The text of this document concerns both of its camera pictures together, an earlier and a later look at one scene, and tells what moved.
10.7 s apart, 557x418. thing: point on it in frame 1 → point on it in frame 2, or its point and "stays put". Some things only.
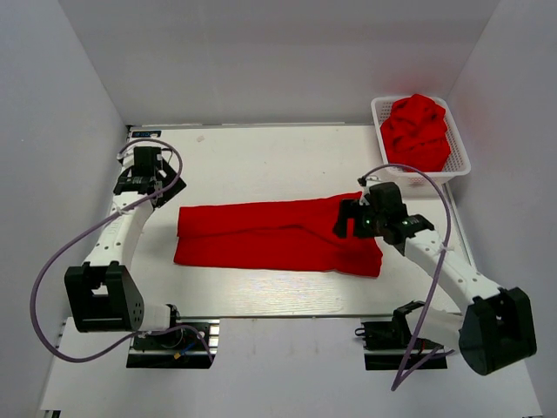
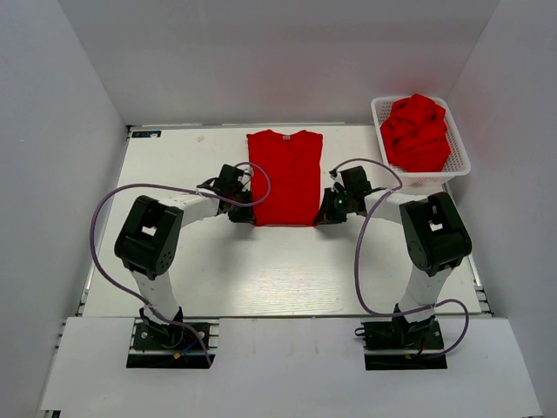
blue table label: x=146 y=133 stays put
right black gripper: x=348 y=219 → x=327 y=213
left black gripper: x=166 y=187 → x=241 y=213
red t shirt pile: x=416 y=135 stays put
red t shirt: x=295 y=234 → x=293 y=162
